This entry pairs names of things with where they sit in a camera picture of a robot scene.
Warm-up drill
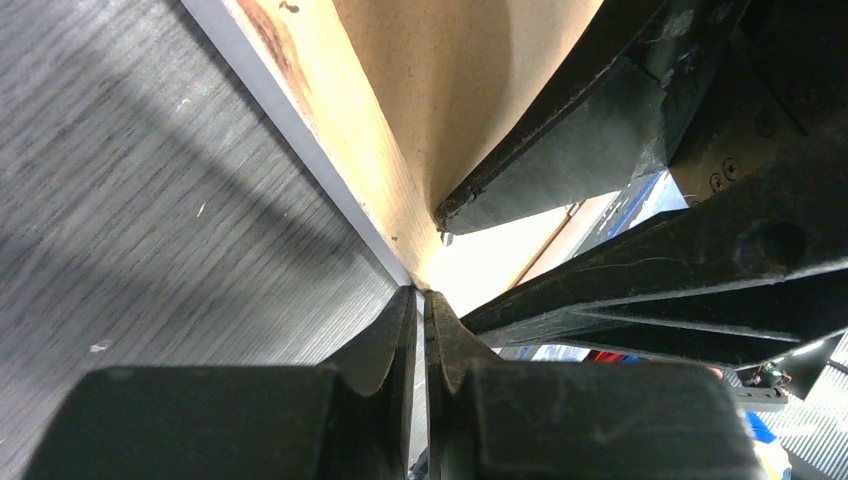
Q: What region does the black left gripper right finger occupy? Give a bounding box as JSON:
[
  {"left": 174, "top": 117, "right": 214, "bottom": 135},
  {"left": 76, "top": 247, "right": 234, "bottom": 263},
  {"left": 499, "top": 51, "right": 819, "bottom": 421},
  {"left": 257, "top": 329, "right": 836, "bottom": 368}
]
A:
[{"left": 424, "top": 291, "right": 767, "bottom": 479}]

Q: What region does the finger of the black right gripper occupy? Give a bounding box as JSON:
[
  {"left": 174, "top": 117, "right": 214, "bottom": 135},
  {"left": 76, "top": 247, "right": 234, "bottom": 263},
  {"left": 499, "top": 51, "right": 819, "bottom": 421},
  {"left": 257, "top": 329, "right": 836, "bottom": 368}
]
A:
[
  {"left": 435, "top": 1, "right": 746, "bottom": 235},
  {"left": 463, "top": 152, "right": 847, "bottom": 366}
]

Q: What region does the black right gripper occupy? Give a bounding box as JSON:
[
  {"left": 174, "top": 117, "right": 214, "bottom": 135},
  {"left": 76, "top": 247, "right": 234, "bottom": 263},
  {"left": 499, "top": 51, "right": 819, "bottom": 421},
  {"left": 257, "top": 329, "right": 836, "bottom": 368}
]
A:
[{"left": 670, "top": 1, "right": 847, "bottom": 206}]

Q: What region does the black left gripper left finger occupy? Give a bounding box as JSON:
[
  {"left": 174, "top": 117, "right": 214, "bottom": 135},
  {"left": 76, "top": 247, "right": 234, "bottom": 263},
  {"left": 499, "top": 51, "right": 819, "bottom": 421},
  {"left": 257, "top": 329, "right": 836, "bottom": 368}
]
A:
[{"left": 24, "top": 286, "right": 417, "bottom": 479}]

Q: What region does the light wooden picture frame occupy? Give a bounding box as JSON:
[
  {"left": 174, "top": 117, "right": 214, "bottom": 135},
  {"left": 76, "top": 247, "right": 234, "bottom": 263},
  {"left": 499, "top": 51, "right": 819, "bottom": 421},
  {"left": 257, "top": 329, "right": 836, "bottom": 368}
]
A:
[{"left": 183, "top": 1, "right": 442, "bottom": 289}]

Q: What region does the brown fibreboard backing board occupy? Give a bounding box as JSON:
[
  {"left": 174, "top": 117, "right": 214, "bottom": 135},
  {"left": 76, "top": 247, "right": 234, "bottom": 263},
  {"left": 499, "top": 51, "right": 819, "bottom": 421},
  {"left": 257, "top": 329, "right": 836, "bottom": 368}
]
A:
[{"left": 331, "top": 0, "right": 607, "bottom": 313}]

